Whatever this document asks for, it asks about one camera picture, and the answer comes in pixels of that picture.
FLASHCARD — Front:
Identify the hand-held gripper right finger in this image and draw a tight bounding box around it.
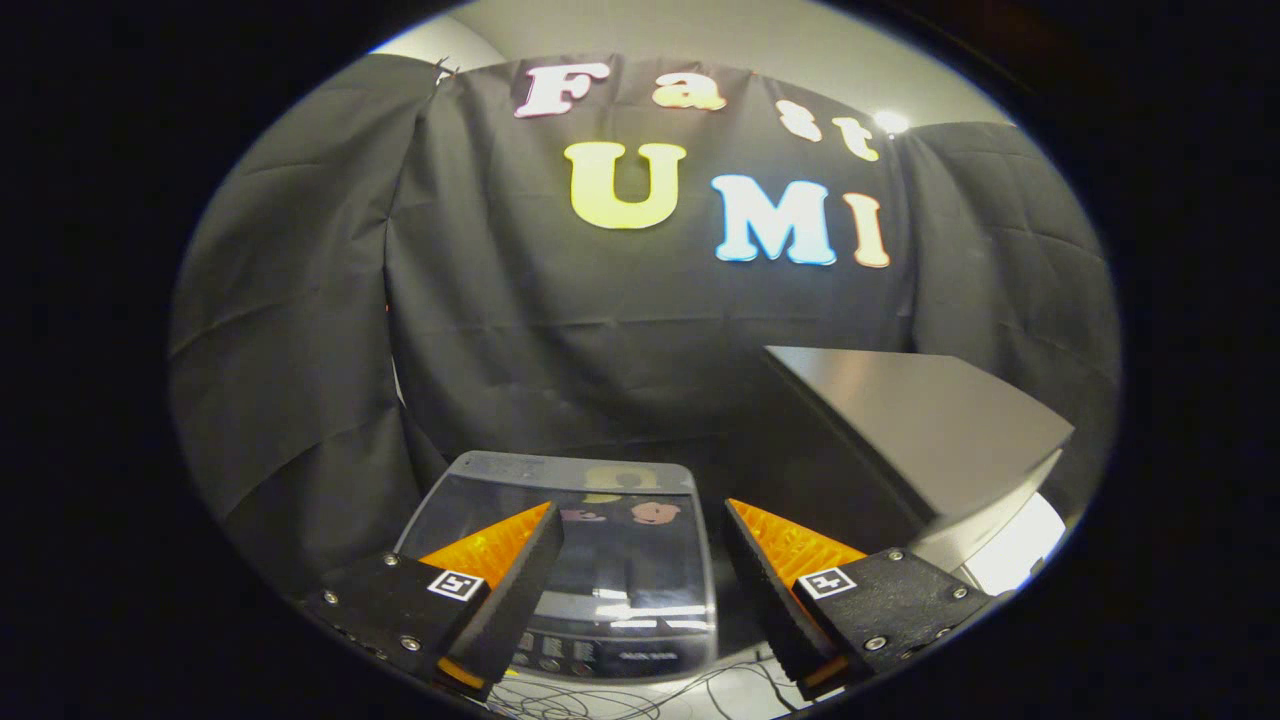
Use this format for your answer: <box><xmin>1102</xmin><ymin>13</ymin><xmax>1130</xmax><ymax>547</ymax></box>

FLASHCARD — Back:
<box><xmin>722</xmin><ymin>498</ymin><xmax>1001</xmax><ymax>701</ymax></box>

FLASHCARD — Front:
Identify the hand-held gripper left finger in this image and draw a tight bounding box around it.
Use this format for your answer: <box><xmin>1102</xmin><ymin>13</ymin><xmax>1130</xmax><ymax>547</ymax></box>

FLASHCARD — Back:
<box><xmin>300</xmin><ymin>502</ymin><xmax>564</xmax><ymax>702</ymax></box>

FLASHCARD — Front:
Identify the transparent washing machine lid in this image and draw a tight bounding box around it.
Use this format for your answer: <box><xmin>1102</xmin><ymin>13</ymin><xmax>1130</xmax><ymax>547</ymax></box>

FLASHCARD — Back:
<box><xmin>396</xmin><ymin>450</ymin><xmax>717</xmax><ymax>629</ymax></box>

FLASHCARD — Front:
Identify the beige cabinet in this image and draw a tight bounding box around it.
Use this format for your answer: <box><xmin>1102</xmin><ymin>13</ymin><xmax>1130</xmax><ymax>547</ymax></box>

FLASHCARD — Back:
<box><xmin>765</xmin><ymin>345</ymin><xmax>1076</xmax><ymax>577</ymax></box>

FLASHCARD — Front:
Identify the white paper sheet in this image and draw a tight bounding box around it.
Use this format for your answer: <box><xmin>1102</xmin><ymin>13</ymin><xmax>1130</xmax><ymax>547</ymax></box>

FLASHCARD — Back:
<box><xmin>962</xmin><ymin>492</ymin><xmax>1067</xmax><ymax>597</ymax></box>

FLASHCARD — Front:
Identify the bundle of cables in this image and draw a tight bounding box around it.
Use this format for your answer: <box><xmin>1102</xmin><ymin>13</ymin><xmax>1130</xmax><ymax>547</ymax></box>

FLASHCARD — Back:
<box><xmin>480</xmin><ymin>655</ymin><xmax>833</xmax><ymax>720</ymax></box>

